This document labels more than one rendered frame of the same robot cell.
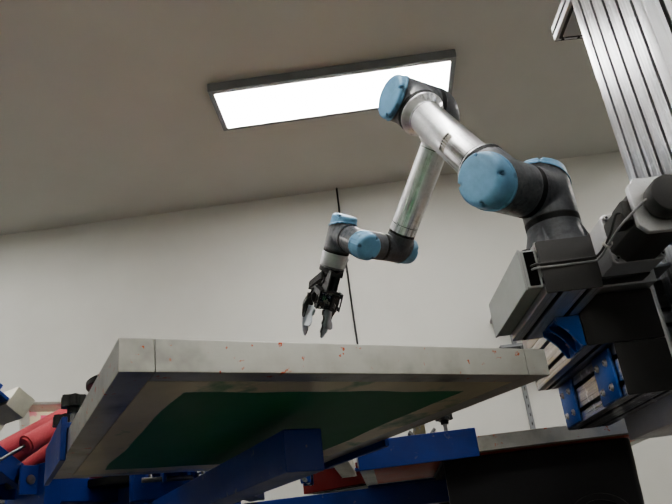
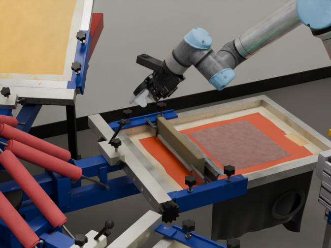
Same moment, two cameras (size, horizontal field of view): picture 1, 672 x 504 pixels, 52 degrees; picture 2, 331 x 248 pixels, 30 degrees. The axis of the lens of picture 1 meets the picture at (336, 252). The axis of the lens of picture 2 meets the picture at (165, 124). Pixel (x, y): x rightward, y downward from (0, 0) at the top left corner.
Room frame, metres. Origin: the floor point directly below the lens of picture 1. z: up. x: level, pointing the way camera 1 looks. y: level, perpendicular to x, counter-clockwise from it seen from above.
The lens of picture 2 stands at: (0.27, 0.90, 2.27)
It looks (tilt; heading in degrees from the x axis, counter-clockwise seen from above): 29 degrees down; 331
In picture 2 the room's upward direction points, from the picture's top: 1 degrees clockwise
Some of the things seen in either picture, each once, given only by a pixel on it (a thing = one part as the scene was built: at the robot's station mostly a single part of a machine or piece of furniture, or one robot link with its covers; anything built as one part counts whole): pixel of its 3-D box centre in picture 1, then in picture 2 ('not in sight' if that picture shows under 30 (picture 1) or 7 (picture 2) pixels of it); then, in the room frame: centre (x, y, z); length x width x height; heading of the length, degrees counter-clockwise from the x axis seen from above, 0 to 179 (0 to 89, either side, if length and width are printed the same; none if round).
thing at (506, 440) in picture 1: (497, 454); (225, 143); (2.07, -0.39, 0.97); 0.79 x 0.58 x 0.04; 88
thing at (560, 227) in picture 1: (557, 243); not in sight; (1.35, -0.47, 1.31); 0.15 x 0.15 x 0.10
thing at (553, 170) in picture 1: (542, 194); not in sight; (1.35, -0.46, 1.42); 0.13 x 0.12 x 0.14; 125
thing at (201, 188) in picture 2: (417, 450); (209, 192); (1.80, -0.14, 0.98); 0.30 x 0.05 x 0.07; 88
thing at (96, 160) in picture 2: not in sight; (97, 165); (2.09, 0.17, 1.02); 0.17 x 0.06 x 0.05; 88
